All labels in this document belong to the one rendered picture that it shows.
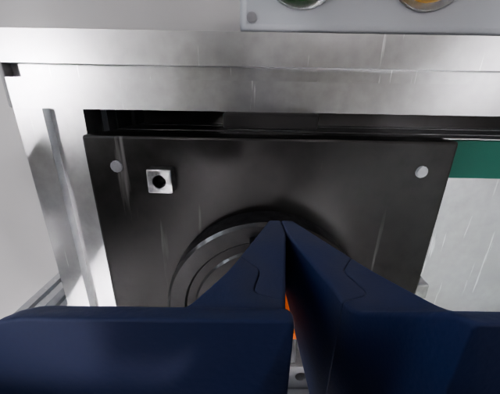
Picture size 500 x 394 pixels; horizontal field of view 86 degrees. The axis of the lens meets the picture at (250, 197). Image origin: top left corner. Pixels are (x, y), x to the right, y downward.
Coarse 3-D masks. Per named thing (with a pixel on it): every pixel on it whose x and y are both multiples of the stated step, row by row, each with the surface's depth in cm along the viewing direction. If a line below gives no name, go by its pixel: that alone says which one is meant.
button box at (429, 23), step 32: (256, 0) 15; (288, 0) 15; (320, 0) 15; (352, 0) 15; (384, 0) 15; (448, 0) 15; (480, 0) 15; (320, 32) 16; (352, 32) 16; (384, 32) 16; (416, 32) 16; (448, 32) 16; (480, 32) 16
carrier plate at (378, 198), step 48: (96, 144) 17; (144, 144) 17; (192, 144) 17; (240, 144) 17; (288, 144) 17; (336, 144) 17; (384, 144) 17; (432, 144) 17; (96, 192) 18; (144, 192) 18; (192, 192) 18; (240, 192) 18; (288, 192) 18; (336, 192) 18; (384, 192) 18; (432, 192) 18; (144, 240) 19; (192, 240) 19; (336, 240) 19; (384, 240) 19; (144, 288) 21
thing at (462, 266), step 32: (128, 128) 22; (160, 128) 22; (192, 128) 22; (224, 128) 23; (320, 128) 24; (352, 128) 25; (384, 128) 26; (416, 128) 26; (448, 128) 26; (480, 128) 27; (480, 160) 20; (448, 192) 24; (480, 192) 24; (448, 224) 25; (480, 224) 25; (448, 256) 26; (480, 256) 26; (448, 288) 27; (480, 288) 27
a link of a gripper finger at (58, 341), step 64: (256, 256) 6; (0, 320) 2; (64, 320) 2; (128, 320) 2; (192, 320) 2; (256, 320) 2; (0, 384) 2; (64, 384) 2; (128, 384) 2; (192, 384) 2; (256, 384) 2
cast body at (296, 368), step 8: (296, 344) 13; (296, 352) 13; (296, 360) 12; (296, 368) 12; (296, 376) 12; (304, 376) 12; (288, 384) 12; (296, 384) 12; (304, 384) 12; (288, 392) 12; (296, 392) 12; (304, 392) 12
